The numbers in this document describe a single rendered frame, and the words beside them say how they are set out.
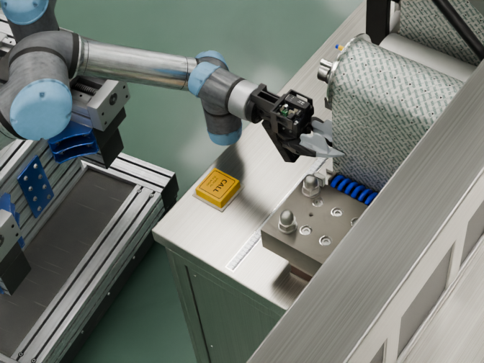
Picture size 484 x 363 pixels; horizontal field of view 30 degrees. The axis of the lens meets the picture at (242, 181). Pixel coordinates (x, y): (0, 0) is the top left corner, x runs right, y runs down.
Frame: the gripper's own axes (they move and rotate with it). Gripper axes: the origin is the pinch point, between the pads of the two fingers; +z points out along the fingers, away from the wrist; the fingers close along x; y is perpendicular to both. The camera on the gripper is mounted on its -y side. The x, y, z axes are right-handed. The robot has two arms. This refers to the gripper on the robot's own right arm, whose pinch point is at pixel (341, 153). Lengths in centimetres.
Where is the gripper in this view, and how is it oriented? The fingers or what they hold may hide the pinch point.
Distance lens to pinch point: 175.7
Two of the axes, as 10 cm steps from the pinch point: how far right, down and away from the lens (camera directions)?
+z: 8.0, 4.3, -4.2
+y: -0.9, -6.1, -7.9
